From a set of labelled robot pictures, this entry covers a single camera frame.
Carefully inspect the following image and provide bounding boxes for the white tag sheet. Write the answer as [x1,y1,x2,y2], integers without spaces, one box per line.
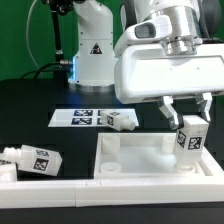
[47,108,140,128]

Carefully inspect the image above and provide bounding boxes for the white square tabletop part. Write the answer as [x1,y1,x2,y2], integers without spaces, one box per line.
[94,133,212,179]

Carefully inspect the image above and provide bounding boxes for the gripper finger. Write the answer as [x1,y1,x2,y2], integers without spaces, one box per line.
[158,96,184,130]
[196,92,212,122]

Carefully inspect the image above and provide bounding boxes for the black cables at base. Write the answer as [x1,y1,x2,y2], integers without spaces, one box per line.
[20,59,74,80]

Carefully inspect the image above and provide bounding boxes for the grey cable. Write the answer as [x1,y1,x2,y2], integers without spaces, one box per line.
[25,0,44,78]

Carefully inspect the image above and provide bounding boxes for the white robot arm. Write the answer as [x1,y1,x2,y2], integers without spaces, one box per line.
[70,0,224,129]

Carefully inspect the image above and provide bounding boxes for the white U-shaped fence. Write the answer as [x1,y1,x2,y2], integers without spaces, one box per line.
[0,149,224,208]

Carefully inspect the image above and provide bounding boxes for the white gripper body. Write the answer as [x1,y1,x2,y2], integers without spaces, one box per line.
[114,44,224,104]

